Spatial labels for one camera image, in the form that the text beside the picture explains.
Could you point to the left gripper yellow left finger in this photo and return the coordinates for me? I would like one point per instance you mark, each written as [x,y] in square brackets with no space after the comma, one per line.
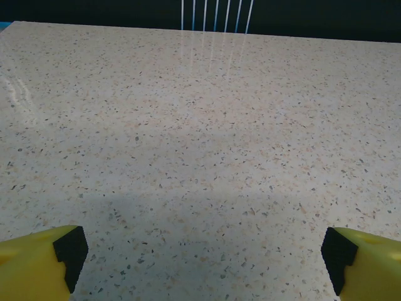
[28,266]

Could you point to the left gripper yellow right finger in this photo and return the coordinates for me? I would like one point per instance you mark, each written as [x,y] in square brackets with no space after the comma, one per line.
[372,269]

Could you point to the blue table border trim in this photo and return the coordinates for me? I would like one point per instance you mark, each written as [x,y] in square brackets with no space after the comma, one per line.
[4,25]

